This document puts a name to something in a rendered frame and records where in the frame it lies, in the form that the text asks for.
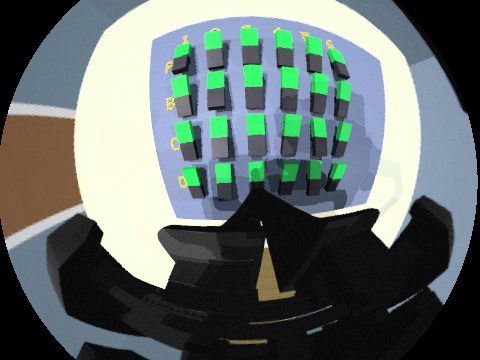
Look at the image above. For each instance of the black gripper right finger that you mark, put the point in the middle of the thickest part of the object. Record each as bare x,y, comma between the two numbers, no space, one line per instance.
296,238

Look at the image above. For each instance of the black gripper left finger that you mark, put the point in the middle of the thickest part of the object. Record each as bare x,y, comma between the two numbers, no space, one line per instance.
240,241

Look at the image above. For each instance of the blue switch panel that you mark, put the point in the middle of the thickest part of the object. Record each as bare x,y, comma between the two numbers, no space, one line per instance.
255,102

